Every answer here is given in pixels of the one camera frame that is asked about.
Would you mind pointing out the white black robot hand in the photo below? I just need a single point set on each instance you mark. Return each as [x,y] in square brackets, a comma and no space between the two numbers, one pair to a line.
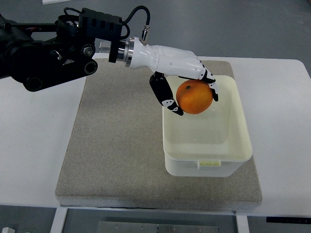
[162,60]

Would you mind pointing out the black table control panel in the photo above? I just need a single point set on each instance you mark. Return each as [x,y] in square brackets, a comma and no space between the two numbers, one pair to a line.
[288,220]

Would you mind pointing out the white table leg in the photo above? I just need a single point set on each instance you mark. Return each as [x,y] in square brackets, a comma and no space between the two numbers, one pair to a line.
[59,220]
[242,224]

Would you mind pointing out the orange fruit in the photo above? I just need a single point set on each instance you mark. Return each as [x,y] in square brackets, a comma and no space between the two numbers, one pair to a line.
[194,96]

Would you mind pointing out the white table leg left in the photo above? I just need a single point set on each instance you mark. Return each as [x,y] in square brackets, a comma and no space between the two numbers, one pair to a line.
[59,220]

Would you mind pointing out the white plastic box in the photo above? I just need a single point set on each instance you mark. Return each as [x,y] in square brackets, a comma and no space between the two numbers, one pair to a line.
[214,143]

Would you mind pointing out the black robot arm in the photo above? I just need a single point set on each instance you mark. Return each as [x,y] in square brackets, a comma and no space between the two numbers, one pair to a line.
[48,54]

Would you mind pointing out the grey metal base plate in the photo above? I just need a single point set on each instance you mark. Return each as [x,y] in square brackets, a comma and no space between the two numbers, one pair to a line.
[131,227]

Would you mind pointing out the white table leg right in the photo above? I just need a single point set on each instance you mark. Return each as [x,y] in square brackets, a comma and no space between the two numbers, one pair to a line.
[242,224]

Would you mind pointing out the grey felt mat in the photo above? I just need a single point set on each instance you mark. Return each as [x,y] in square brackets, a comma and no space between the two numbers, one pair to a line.
[115,155]

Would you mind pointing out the small silver floor plate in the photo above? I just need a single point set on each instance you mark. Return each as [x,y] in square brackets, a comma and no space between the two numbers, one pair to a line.
[104,47]

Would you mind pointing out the small white block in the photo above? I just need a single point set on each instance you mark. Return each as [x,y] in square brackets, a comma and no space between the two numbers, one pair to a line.
[7,230]

